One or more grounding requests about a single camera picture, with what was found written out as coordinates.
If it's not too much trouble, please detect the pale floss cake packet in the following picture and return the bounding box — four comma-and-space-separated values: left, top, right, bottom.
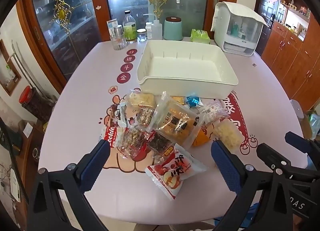
213, 119, 245, 152
126, 91, 156, 110

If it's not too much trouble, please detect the red cookie packet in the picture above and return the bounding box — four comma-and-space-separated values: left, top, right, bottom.
100, 126, 128, 148

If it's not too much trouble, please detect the clear nut bar packet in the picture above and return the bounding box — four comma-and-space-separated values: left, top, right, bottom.
115, 125, 152, 161

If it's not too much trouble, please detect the blue foil snack packet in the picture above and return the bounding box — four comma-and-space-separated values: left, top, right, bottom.
184, 95, 203, 108

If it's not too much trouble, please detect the large orange bread packet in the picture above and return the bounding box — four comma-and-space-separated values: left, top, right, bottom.
147, 91, 204, 150

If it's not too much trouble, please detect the red apple snack packet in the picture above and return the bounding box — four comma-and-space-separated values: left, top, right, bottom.
145, 144, 208, 200

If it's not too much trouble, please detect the small yellow cake packet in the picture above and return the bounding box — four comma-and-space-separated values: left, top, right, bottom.
171, 96, 185, 105

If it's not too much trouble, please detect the dark seaweed snack packet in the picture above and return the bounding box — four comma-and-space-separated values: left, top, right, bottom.
147, 131, 174, 163

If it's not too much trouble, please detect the orange white wafer packet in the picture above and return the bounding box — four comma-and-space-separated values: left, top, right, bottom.
192, 129, 210, 147

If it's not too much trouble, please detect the brown chocolate snack packet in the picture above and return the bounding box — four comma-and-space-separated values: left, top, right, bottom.
110, 102, 127, 127

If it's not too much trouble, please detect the wooden cabinet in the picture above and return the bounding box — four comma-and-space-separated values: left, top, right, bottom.
261, 17, 319, 112

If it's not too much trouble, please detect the red lidded jar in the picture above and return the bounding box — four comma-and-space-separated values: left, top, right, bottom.
19, 86, 33, 104

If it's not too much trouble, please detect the white countertop appliance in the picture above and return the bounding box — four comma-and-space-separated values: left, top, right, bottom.
210, 1, 267, 57

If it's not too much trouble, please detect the white plastic storage bin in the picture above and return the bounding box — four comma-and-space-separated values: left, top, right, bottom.
137, 40, 239, 99

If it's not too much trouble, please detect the green tissue pack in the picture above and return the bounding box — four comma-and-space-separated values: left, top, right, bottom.
190, 29, 210, 44

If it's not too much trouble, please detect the teal ceramic canister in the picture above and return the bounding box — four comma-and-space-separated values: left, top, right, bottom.
163, 17, 183, 41

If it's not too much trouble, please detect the clear drinking glass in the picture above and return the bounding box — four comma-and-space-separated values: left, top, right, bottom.
111, 35, 127, 50

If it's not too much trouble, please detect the white squeeze bottle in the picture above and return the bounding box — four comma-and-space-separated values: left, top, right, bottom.
152, 19, 163, 40

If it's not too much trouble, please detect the silver metal tin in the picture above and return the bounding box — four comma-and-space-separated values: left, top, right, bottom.
114, 25, 124, 38

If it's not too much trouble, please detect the small glass jar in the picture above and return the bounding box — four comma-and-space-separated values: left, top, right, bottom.
137, 28, 147, 42

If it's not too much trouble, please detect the small white pill bottle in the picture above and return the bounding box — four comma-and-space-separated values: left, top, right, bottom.
145, 22, 153, 39

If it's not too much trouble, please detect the white blue carton box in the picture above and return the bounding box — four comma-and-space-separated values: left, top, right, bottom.
107, 19, 118, 41

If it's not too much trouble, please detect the green label glass bottle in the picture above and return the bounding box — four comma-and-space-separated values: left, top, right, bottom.
123, 10, 137, 43

